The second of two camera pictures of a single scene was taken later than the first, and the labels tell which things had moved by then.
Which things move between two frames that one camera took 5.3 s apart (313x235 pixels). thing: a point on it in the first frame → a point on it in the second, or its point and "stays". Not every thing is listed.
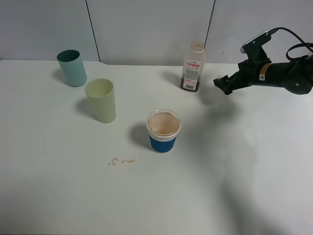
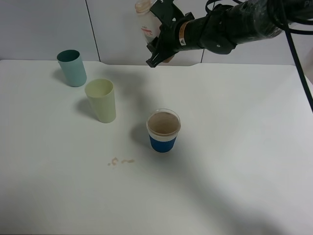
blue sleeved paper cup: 163,126 stays
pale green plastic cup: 100,93 stays
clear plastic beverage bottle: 193,65 → 149,24
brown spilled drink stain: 115,158 stays
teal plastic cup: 71,62 stays
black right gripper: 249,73 → 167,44
